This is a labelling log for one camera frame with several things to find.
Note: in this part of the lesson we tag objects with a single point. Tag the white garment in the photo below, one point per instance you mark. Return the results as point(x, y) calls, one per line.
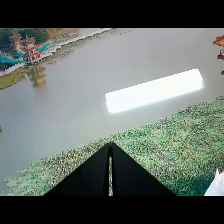
point(216, 186)

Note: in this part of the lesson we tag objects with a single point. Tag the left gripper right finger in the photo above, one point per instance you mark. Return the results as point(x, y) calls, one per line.
point(133, 178)

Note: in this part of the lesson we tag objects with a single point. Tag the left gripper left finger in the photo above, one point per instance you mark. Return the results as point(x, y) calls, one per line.
point(87, 176)

